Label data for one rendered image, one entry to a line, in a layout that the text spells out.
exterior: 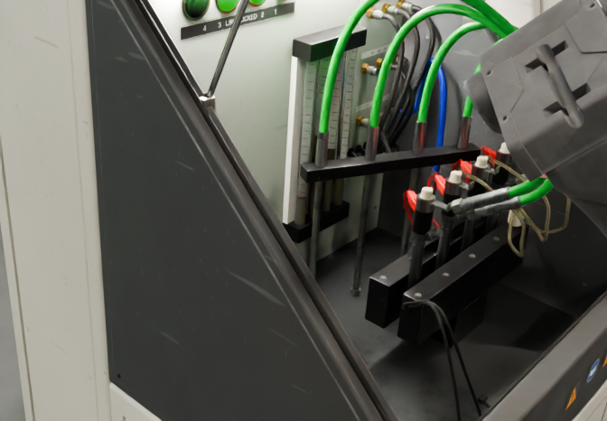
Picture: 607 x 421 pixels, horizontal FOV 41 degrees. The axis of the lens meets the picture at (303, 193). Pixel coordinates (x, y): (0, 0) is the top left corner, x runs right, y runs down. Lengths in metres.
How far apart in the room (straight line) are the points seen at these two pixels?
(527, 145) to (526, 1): 1.02
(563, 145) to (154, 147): 0.66
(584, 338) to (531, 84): 0.84
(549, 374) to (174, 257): 0.54
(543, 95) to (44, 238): 1.00
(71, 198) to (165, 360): 0.27
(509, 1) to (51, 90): 0.77
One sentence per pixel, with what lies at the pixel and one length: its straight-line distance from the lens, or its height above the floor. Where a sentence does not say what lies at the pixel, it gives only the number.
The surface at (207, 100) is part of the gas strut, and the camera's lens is 0.96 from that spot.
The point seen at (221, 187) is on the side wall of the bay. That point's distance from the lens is 0.94.
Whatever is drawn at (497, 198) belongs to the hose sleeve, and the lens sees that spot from 1.13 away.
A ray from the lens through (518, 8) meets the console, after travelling 1.46.
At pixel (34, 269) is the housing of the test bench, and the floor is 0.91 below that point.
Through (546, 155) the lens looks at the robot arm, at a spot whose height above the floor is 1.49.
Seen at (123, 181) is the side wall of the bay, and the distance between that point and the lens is 1.10.
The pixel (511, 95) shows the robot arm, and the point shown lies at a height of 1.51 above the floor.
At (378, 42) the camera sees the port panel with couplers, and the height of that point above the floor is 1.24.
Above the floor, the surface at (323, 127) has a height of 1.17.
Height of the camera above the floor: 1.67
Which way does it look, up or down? 28 degrees down
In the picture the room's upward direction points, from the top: 4 degrees clockwise
